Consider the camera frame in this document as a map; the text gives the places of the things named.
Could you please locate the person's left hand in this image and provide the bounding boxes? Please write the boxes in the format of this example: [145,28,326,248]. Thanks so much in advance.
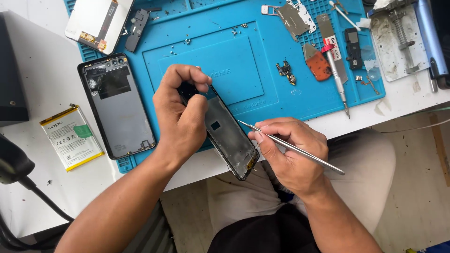
[153,64,213,161]

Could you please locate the person's right hand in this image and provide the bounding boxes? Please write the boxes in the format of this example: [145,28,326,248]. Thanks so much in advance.
[247,117,330,201]

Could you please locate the silver metal tweezers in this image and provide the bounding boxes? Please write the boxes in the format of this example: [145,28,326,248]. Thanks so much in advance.
[236,119,346,176]

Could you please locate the black phone frame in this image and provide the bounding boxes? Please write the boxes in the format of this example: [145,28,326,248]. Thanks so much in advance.
[177,82,260,181]

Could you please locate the person's beige trousers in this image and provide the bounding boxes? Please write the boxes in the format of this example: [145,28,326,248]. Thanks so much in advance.
[206,128,397,243]

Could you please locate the grey phone back cover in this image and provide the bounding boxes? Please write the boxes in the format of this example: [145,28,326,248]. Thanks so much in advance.
[77,53,157,161]

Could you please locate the person's black shirt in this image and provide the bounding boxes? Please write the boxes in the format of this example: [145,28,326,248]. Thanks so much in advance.
[207,204,322,253]

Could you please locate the blue silicone repair mat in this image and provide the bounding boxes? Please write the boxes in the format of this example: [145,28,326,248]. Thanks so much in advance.
[63,0,386,174]

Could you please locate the small charging port board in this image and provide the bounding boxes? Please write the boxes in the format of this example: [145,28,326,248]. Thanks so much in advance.
[276,60,297,86]

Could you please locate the black speaker module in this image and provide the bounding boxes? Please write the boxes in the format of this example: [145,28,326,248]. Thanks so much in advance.
[125,9,151,53]

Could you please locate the silver precision screwdriver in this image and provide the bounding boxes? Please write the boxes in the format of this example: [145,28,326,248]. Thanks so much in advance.
[321,44,351,119]

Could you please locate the orange plastic pry pick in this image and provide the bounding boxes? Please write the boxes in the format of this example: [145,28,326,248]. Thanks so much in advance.
[303,43,333,82]

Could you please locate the group of tiny screws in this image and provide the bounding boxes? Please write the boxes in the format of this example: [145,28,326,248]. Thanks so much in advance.
[169,22,249,56]

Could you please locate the white phone battery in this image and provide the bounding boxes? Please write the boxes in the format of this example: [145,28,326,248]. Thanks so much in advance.
[39,104,105,172]

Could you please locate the phone display panel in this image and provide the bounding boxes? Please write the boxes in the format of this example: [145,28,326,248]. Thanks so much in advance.
[65,0,135,56]

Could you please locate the flat metal pry blade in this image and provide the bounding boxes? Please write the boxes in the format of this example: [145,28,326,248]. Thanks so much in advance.
[316,13,349,85]

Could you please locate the black earpiece module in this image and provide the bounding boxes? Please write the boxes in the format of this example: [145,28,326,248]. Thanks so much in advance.
[345,28,364,71]

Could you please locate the metal shield plate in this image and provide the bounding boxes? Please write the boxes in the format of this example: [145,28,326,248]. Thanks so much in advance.
[276,3,311,42]

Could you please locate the pink sim tray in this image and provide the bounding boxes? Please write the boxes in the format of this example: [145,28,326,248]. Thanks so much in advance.
[261,4,282,16]

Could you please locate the white cotton swab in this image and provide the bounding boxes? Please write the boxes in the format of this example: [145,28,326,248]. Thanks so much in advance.
[329,1,361,31]

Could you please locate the dirty metal clamp plate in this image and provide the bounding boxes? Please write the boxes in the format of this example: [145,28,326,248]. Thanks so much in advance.
[367,0,431,82]

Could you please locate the black box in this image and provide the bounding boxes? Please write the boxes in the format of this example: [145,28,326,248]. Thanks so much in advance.
[0,11,30,127]

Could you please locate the blue pen tool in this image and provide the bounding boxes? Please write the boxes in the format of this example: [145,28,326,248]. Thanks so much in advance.
[414,0,450,79]

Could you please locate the small flex cable part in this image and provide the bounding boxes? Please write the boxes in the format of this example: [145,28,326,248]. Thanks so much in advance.
[355,75,380,95]

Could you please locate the black cable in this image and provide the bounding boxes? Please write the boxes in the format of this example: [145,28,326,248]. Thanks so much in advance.
[0,177,75,251]

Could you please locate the black hot air handle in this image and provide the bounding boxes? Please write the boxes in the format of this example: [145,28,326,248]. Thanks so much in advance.
[0,135,36,185]

